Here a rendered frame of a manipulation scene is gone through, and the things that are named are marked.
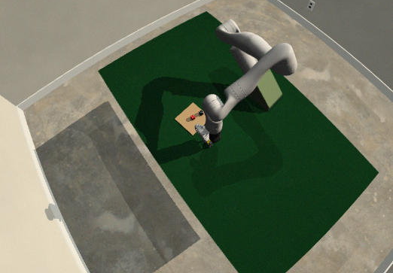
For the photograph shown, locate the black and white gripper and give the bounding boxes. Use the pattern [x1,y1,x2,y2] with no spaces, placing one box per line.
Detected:
[195,123,223,147]

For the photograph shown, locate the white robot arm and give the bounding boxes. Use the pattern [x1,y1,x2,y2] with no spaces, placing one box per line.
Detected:
[203,20,297,129]

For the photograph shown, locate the cream square mat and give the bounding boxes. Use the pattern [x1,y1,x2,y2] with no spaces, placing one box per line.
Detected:
[175,103,206,135]

